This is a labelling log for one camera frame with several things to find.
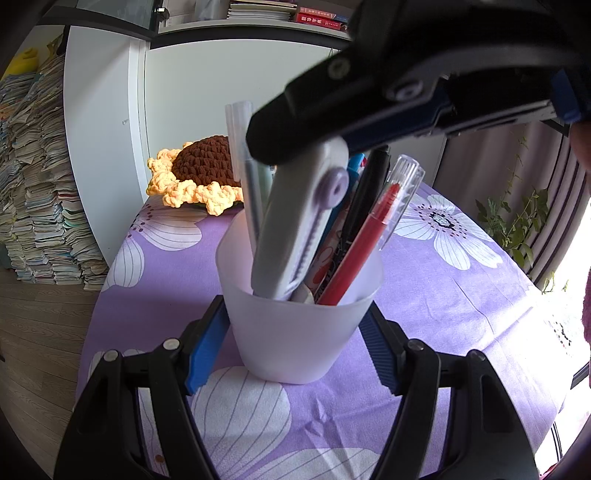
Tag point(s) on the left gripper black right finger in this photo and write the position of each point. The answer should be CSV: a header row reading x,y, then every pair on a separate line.
x,y
484,439

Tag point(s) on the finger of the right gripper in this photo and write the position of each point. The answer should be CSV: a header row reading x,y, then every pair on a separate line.
x,y
415,68

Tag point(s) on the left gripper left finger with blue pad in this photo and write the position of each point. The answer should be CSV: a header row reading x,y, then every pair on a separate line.
x,y
104,437

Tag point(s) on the black pen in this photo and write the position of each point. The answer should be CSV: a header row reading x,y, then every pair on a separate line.
x,y
367,190

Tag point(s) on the red pen clear cap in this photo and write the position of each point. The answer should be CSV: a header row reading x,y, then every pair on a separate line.
x,y
377,229

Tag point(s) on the blue pen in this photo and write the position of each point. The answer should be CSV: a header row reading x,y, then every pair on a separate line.
x,y
354,165

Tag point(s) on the white correction tape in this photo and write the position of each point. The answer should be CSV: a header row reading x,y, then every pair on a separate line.
x,y
304,192

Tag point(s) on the green white pen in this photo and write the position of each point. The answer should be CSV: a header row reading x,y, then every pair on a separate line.
x,y
266,174

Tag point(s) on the clear grey gel pen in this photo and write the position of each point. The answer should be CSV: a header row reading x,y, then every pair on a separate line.
x,y
244,168

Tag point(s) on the translucent white plastic cup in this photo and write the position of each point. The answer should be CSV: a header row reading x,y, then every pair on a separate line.
x,y
285,341

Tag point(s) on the pink patterned pen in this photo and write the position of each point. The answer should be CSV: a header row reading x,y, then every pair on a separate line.
x,y
323,260

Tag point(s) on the person's hand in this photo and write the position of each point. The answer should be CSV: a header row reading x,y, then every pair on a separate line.
x,y
580,140

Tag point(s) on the curtain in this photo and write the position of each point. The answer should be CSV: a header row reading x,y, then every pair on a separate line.
x,y
474,166

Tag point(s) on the purple floral tablecloth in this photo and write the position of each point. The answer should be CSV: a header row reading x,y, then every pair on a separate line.
x,y
293,393

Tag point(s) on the potted green plant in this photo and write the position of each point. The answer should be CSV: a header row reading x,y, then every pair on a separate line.
x,y
518,214

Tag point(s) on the stacked books pile on floor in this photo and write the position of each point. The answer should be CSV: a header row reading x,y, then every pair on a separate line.
x,y
44,227

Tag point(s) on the crochet sunflower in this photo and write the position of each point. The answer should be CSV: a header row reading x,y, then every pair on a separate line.
x,y
199,173

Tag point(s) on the glass cabinet door left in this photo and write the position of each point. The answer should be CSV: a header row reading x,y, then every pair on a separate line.
x,y
134,18

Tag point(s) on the white bookshelf cabinet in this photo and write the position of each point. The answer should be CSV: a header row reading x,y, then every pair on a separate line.
x,y
125,99

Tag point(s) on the yellow plush toy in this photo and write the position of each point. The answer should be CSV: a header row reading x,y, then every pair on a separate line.
x,y
23,63

